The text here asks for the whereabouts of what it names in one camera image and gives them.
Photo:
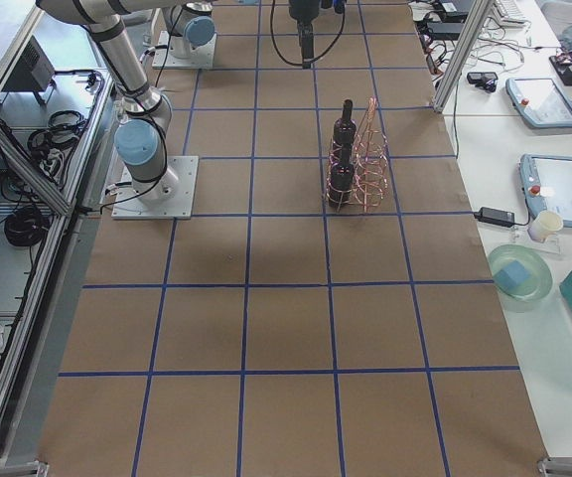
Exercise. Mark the copper wire wine basket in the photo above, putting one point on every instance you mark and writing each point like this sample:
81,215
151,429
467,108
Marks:
370,182

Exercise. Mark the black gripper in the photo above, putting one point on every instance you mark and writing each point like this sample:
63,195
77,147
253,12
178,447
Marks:
304,10

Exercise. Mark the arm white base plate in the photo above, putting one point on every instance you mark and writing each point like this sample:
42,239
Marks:
183,55
172,197

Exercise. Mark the blue foam block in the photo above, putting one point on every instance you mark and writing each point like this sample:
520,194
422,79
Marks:
511,275

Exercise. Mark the aluminium frame post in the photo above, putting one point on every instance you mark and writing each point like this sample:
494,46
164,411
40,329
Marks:
470,33

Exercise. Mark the white paper cup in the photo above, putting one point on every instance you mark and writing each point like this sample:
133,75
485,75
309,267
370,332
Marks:
545,224

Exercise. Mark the blue teach pendant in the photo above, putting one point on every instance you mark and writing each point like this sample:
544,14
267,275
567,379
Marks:
542,103
547,184

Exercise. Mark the black power adapter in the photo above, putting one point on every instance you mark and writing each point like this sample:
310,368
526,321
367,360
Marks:
495,217

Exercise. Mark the black power brick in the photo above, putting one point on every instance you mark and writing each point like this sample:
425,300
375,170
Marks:
444,31

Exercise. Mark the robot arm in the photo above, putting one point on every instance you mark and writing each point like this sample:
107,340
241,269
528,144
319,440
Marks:
189,39
141,141

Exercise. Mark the dark wine bottle in basket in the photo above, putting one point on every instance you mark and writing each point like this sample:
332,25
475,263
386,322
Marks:
345,130

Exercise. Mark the green glass bowl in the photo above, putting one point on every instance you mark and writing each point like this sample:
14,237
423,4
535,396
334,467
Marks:
538,286

